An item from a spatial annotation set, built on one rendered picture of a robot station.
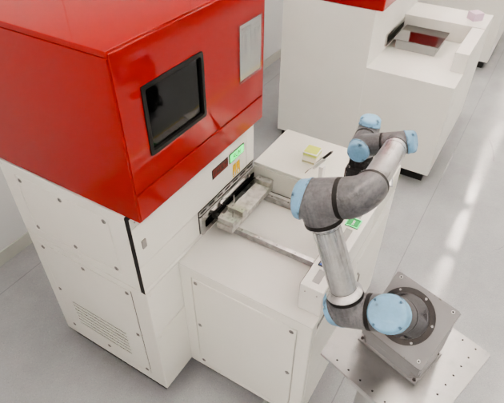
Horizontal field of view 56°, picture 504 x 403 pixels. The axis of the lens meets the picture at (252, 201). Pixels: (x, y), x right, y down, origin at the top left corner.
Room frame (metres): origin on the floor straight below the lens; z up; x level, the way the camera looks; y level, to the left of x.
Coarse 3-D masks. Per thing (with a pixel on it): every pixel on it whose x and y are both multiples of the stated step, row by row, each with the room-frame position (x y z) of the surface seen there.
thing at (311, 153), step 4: (308, 144) 1.90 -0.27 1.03; (308, 148) 1.86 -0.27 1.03; (312, 148) 1.86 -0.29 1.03; (316, 148) 1.86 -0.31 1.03; (320, 148) 1.86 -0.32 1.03; (304, 152) 1.83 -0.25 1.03; (308, 152) 1.83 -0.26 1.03; (312, 152) 1.83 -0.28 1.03; (316, 152) 1.83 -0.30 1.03; (320, 152) 1.85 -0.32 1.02; (304, 156) 1.83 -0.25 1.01; (308, 156) 1.82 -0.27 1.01; (312, 156) 1.81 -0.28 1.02; (316, 156) 1.80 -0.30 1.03; (320, 156) 1.85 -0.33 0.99; (304, 160) 1.83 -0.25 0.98; (308, 160) 1.82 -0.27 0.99; (312, 160) 1.81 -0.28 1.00; (316, 160) 1.81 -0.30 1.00; (308, 164) 1.82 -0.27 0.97; (312, 164) 1.81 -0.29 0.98
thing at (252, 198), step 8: (256, 184) 1.78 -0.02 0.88; (248, 192) 1.72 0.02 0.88; (256, 192) 1.72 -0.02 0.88; (264, 192) 1.72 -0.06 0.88; (240, 200) 1.66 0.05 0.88; (248, 200) 1.66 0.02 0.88; (256, 200) 1.66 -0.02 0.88; (248, 208) 1.60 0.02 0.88; (240, 224) 1.52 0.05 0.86; (232, 232) 1.46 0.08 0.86
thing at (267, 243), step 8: (240, 232) 1.48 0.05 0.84; (248, 232) 1.48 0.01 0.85; (256, 240) 1.44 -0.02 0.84; (264, 240) 1.43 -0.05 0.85; (272, 248) 1.40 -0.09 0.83; (280, 248) 1.38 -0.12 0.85; (288, 248) 1.38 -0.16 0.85; (288, 256) 1.36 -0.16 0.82; (296, 256) 1.34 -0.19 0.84; (304, 256) 1.34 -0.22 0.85; (312, 264) 1.30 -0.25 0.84
